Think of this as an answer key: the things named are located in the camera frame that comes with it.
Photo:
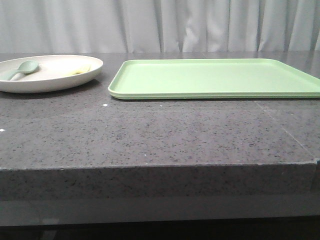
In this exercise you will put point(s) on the yellow plastic fork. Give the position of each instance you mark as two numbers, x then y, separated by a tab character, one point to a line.
80	70

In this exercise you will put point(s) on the white pleated curtain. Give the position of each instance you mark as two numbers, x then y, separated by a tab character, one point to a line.
158	26

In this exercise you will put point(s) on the beige round plate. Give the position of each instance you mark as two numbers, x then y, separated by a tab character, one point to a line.
51	73

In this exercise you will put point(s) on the light green serving tray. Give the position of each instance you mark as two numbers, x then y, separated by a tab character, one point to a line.
225	78

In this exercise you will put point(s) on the sage green plastic spoon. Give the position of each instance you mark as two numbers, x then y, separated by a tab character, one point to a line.
27	67

